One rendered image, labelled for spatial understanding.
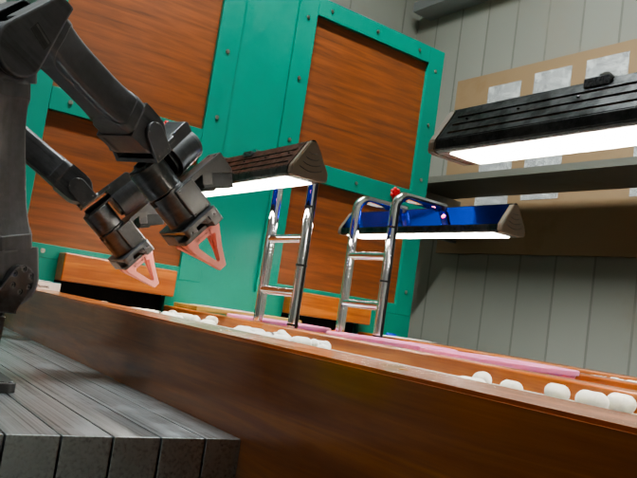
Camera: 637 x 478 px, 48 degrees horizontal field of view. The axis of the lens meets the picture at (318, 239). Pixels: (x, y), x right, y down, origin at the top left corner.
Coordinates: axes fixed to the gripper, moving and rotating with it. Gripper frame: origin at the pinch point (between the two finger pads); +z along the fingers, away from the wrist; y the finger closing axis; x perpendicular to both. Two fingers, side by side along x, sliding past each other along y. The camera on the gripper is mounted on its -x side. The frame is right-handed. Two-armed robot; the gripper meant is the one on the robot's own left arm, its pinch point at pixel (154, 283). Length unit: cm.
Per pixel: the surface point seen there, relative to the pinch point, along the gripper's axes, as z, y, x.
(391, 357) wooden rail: 20, -54, -8
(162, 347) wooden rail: -11, -60, 20
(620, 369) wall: 168, 28, -134
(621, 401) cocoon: 17, -97, -6
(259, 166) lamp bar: -9.9, -22.7, -24.4
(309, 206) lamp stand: 6.6, -13.9, -33.6
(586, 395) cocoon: 13, -97, -3
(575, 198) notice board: 119, 56, -187
